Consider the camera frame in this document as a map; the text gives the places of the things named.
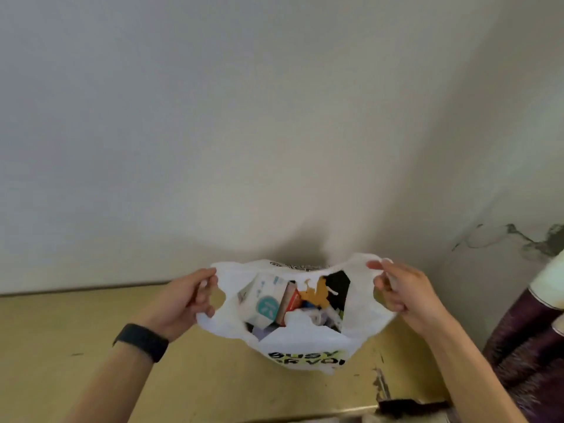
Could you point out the white plastic bag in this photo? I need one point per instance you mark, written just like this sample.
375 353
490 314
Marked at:
299 343

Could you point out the light wooden cabinet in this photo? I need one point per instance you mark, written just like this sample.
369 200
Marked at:
88 330

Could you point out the orange clear applicator tube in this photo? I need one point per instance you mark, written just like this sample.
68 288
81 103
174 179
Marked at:
315 297

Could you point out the black pouch with green label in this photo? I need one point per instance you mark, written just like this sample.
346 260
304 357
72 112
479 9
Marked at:
341 286

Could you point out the person's right forearm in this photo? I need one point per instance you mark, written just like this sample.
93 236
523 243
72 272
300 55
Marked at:
471 378

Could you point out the white box with teal circle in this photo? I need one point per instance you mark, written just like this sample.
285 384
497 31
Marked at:
262 301

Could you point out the person's right hand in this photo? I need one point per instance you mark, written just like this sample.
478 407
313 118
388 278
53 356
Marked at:
410 295

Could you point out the cream and purple curtain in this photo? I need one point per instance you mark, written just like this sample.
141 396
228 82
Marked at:
528 348

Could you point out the person's left hand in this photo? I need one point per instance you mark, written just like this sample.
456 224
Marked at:
180 308

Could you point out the red bottle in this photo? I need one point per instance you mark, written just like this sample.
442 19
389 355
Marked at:
288 303

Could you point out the lilac wipes pack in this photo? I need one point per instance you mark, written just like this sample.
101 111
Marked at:
260 333

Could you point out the black smartwatch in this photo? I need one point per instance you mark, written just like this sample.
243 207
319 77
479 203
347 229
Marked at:
141 341

